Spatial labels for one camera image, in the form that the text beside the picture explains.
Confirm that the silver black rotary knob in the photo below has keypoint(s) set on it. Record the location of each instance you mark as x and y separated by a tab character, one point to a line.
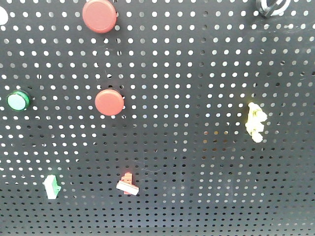
271	8

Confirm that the black perforated pegboard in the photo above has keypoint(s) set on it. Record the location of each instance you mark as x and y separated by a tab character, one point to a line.
187	70

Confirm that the small red push button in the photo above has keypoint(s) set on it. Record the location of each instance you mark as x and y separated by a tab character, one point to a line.
109	102

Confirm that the large red push button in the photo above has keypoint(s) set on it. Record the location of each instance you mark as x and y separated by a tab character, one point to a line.
99	16

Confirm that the green illuminated push button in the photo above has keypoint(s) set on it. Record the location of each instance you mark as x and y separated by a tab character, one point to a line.
18	100

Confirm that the white round button edge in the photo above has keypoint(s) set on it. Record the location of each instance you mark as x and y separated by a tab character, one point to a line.
3	16

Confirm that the red white toggle switch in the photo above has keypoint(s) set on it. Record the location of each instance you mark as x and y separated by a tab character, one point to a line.
125	184

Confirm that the yellow white plastic switch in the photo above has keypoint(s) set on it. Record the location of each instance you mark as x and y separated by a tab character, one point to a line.
254	125

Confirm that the green white toggle switch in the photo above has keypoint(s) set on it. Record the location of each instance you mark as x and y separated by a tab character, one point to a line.
51	187

